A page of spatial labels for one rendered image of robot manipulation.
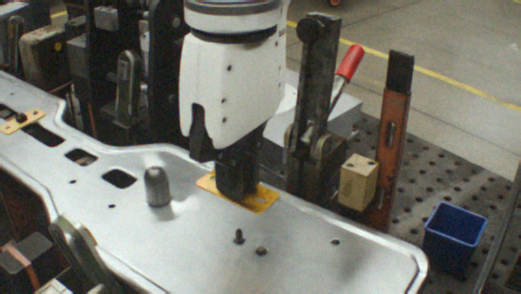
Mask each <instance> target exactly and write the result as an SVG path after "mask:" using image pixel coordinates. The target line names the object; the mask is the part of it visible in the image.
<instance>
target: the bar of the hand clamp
mask: <svg viewBox="0 0 521 294"><path fill-rule="evenodd" d="M341 22H342V18H340V17H336V16H334V15H330V14H327V13H322V12H317V11H315V12H312V13H309V14H306V18H303V19H301V20H299V22H298V23H297V26H296V35H297V36H298V37H299V39H300V40H301V41H302V42H303V47H302V54H301V67H300V75H299V83H298V90H297V98H296V106H295V113H294V121H293V128H292V137H291V144H290V151H291V152H293V153H295V152H297V151H298V150H300V149H303V148H304V145H303V144H302V143H301V142H300V141H299V137H300V134H302V132H304V131H305V129H306V128H307V122H308V120H311V121H314V134H313V141H312V148H311V154H310V158H311V159H313V160H315V159H316V158H315V151H316V145H317V143H318V140H319V139H320V137H321V136H322V135H324V134H325V133H327V122H328V116H329V110H330V104H331V98H332V92H333V86H334V80H335V77H334V74H335V68H336V62H337V56H338V50H339V43H340V41H339V38H340V33H341Z"/></svg>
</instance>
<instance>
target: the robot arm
mask: <svg viewBox="0 0 521 294"><path fill-rule="evenodd" d="M290 1H291V0H184V19H185V22H186V23H187V24H188V25H189V26H191V33H189V34H187V35H186V36H185V39H184V41H183V47H182V53H181V62H180V84H179V89H180V126H181V132H182V135H183V136H185V137H191V136H193V138H192V143H191V148H190V153H189V157H190V158H191V159H193V160H194V161H196V162H198V164H204V163H209V161H210V162H211V160H213V162H214V170H215V186H216V187H217V189H218V190H220V191H221V192H222V193H224V194H227V195H229V196H231V197H233V198H235V199H237V200H240V199H241V198H242V197H243V195H244V186H243V179H246V180H248V185H251V186H257V185H258V184H259V153H257V151H259V150H260V149H261V147H262V141H263V130H264V129H265V128H266V126H267V122H268V120H269V119H270V118H275V117H278V116H282V115H285V114H288V113H290V112H292V111H293V110H294V109H295V106H296V98H297V90H296V89H295V88H294V87H292V86H291V85H289V84H287V83H286V56H287V47H286V20H287V9H288V6H289V3H290ZM225 147H226V148H227V152H226V151H224V150H223V149H222V148H225Z"/></svg>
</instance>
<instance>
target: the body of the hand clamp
mask: <svg viewBox="0 0 521 294"><path fill-rule="evenodd" d="M327 134H330V135H332V136H333V148H332V150H331V151H330V152H328V153H327V154H326V155H325V157H324V158H322V159H318V158H316V159H315V160H313V159H311V158H310V154H311V148H310V147H307V146H304V148H303V149H300V150H298V151H297V152H295V153H293V152H291V151H290V146H289V147H288V148H287V181H286V193H288V194H292V195H294V196H296V197H298V198H300V199H302V200H305V201H307V202H309V203H312V204H315V205H317V206H320V207H322V208H325V209H329V210H332V211H334V212H337V213H338V212H339V211H340V210H341V209H340V208H339V207H338V206H337V203H338V197H339V188H340V178H341V167H342V165H343V164H344V163H345V156H346V148H347V139H348V138H346V137H343V136H341V135H338V134H335V133H332V132H329V131H328V130H327Z"/></svg>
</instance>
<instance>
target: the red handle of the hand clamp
mask: <svg viewBox="0 0 521 294"><path fill-rule="evenodd" d="M364 55H365V51H364V49H363V48H362V47H361V46H360V45H351V46H349V50H348V51H347V53H346V55H345V57H344V58H343V60H342V62H341V64H340V66H339V68H338V70H337V71H336V72H335V74H334V77H335V80H334V86H333V92H332V98H331V104H330V110H329V115H331V113H332V111H333V109H334V107H335V106H336V104H337V102H338V100H339V99H340V97H341V94H342V92H343V91H344V89H345V88H346V86H347V84H350V83H349V82H350V81H351V79H352V77H353V75H354V73H355V71H356V69H357V67H358V65H359V64H360V62H361V60H362V58H363V57H364ZM328 117H329V116H328ZM313 134H314V121H310V123H309V125H308V126H307V128H306V129H305V131H304V132H302V134H300V137H299V141H300V142H301V143H302V144H303V145H304V146H307V147H310V148H312V141H313Z"/></svg>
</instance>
